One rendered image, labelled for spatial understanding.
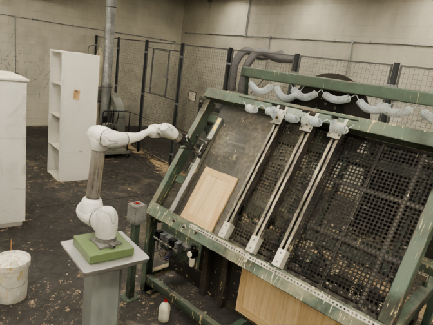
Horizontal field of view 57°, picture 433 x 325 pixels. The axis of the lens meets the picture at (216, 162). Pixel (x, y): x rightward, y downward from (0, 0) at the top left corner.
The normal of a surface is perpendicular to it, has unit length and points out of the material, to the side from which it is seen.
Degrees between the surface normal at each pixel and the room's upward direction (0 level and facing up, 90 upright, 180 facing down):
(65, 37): 90
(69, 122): 90
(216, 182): 60
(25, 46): 90
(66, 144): 90
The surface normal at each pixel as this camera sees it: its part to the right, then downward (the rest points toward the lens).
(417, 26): -0.78, 0.05
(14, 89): 0.61, 0.27
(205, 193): -0.52, -0.40
